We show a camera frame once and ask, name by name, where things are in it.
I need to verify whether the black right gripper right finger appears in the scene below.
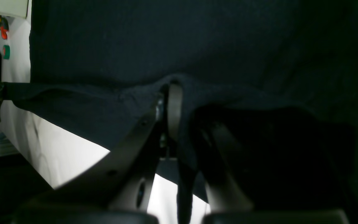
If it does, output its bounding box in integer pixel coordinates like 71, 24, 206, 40
197, 122, 349, 224

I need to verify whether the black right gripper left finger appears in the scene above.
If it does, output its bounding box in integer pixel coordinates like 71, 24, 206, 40
14, 84, 183, 224

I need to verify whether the black T-shirt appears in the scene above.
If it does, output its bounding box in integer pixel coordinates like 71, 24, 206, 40
5, 0, 358, 224

